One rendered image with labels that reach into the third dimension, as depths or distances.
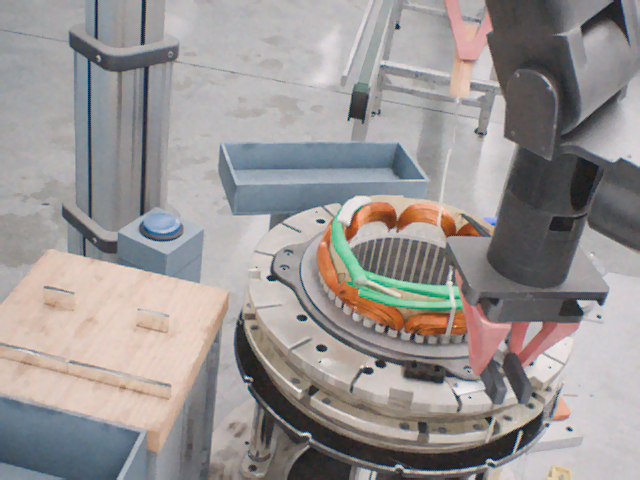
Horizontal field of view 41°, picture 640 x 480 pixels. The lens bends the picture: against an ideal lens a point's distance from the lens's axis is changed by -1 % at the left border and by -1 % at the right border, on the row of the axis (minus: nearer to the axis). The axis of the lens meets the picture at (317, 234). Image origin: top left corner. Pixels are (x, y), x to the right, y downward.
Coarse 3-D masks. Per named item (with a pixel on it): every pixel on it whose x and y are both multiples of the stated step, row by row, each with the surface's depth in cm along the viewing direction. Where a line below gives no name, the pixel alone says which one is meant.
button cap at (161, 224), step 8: (152, 216) 97; (160, 216) 97; (168, 216) 97; (144, 224) 96; (152, 224) 96; (160, 224) 96; (168, 224) 96; (176, 224) 96; (152, 232) 95; (160, 232) 95; (168, 232) 95; (176, 232) 96
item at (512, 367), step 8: (504, 360) 65; (512, 360) 63; (504, 368) 64; (512, 368) 63; (520, 368) 63; (512, 376) 63; (520, 376) 62; (512, 384) 63; (520, 384) 62; (528, 384) 61; (520, 392) 62; (528, 392) 61; (520, 400) 62; (528, 400) 62
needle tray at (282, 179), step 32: (224, 160) 108; (256, 160) 112; (288, 160) 114; (320, 160) 115; (352, 160) 116; (384, 160) 118; (256, 192) 103; (288, 192) 104; (320, 192) 105; (352, 192) 106; (384, 192) 108; (416, 192) 109
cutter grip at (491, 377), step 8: (488, 368) 62; (496, 368) 62; (480, 376) 64; (488, 376) 62; (496, 376) 62; (488, 384) 62; (496, 384) 61; (504, 384) 61; (488, 392) 62; (496, 392) 61; (504, 392) 61; (496, 400) 61
